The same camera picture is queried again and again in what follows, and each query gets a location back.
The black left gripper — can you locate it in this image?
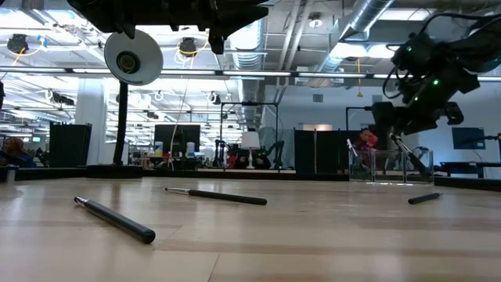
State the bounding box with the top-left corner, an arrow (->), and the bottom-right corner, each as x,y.
121,0 -> 272,56

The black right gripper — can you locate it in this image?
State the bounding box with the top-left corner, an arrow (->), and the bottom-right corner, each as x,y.
370,70 -> 481,136

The fluffy-head makeup brush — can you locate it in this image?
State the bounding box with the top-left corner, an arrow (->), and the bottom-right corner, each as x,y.
390,134 -> 430,175

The thin black makeup brush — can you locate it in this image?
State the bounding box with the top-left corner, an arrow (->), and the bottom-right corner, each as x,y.
73,195 -> 157,245
345,138 -> 371,172
164,186 -> 269,207
407,191 -> 444,206

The clear acrylic organizer box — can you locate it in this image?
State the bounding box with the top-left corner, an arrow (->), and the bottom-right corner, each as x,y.
347,147 -> 435,186

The person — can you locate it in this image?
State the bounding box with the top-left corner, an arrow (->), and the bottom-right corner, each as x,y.
354,128 -> 380,165
0,136 -> 37,168

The dark background table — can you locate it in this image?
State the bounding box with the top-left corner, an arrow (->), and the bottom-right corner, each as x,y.
440,160 -> 501,179

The black room partition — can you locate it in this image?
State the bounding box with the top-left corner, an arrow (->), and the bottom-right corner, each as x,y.
49,122 -> 93,168
294,128 -> 353,175

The black desk lamp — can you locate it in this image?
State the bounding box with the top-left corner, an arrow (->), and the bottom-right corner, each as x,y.
85,29 -> 165,180

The white table lamp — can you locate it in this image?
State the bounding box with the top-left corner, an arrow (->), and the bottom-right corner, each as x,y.
240,131 -> 261,170

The dark wall-mounted screen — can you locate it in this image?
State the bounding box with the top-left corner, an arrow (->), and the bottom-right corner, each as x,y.
451,126 -> 487,151

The black ceiling-mounted camera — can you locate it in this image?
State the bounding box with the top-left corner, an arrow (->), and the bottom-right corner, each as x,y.
6,33 -> 31,55
178,36 -> 199,59

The silver ceiling air duct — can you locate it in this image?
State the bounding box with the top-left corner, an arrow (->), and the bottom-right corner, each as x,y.
312,0 -> 396,75

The black aluminium table frame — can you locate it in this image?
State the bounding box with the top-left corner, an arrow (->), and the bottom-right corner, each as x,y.
0,164 -> 501,193

